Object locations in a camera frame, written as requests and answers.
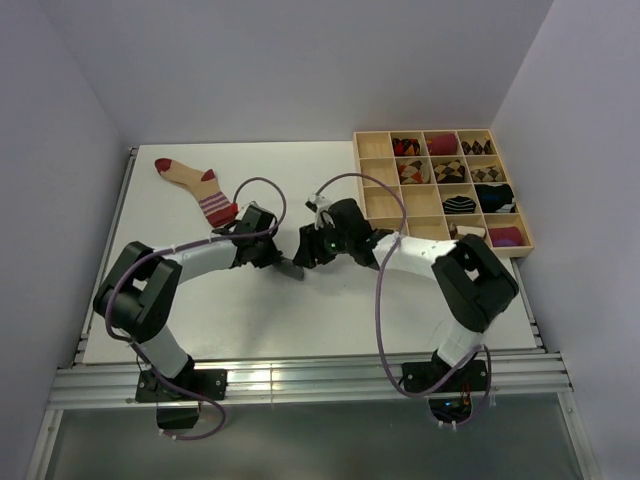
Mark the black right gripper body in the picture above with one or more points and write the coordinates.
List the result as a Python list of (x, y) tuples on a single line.
[(327, 241)]

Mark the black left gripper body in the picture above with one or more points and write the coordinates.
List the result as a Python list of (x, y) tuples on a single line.
[(266, 251)]

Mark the tan sock with purple stripes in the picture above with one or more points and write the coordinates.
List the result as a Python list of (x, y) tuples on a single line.
[(215, 206)]

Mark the tan orange argyle sock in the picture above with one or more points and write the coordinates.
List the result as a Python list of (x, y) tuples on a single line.
[(413, 171)]

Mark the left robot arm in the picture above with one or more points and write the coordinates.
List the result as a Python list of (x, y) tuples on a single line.
[(138, 292)]

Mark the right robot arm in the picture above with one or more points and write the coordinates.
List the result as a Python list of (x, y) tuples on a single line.
[(473, 281)]

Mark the red orange argyle rolled sock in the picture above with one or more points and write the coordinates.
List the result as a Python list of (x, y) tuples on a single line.
[(406, 146)]

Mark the beige rolled sock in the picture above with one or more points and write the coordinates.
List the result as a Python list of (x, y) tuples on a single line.
[(459, 231)]

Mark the black white striped rolled sock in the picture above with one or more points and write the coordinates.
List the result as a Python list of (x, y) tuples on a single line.
[(459, 205)]

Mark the wooden compartment tray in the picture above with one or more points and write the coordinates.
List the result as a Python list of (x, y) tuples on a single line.
[(386, 202)]

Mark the brown tan argyle rolled sock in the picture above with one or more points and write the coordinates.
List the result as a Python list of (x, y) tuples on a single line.
[(452, 172)]

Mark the crimson rolled sock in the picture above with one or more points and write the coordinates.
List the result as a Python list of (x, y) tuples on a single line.
[(442, 145)]

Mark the black blue rolled sock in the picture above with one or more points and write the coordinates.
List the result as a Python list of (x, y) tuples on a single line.
[(498, 198)]

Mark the grey brown argyle rolled sock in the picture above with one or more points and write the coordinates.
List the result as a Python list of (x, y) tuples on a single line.
[(488, 174)]

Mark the brown white argyle rolled sock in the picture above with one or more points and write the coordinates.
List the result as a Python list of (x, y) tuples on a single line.
[(477, 147)]

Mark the magenta purple rolled sock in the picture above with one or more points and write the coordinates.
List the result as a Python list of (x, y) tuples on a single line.
[(506, 237)]

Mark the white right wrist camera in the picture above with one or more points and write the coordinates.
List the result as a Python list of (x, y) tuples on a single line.
[(319, 205)]

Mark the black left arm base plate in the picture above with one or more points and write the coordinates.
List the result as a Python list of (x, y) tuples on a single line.
[(180, 402)]

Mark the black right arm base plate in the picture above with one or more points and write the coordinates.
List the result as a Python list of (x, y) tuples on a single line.
[(457, 407)]

